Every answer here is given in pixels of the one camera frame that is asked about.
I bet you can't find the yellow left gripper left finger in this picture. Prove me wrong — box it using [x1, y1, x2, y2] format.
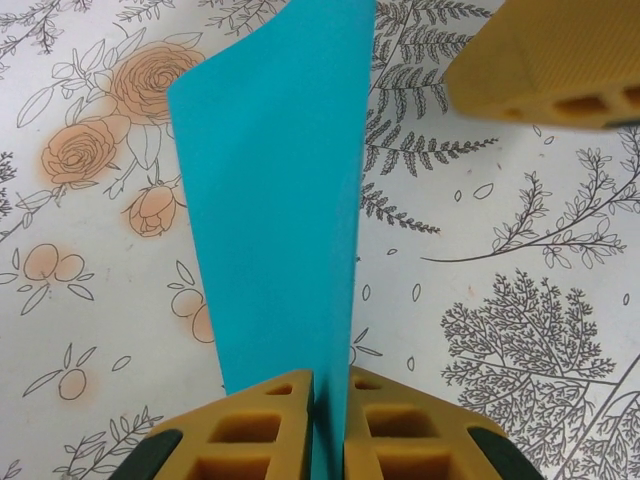
[113, 368, 315, 480]

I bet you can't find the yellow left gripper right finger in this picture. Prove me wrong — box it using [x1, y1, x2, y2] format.
[344, 367, 531, 480]

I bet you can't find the floral print table mat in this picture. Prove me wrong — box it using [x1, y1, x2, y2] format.
[0, 0, 640, 480]

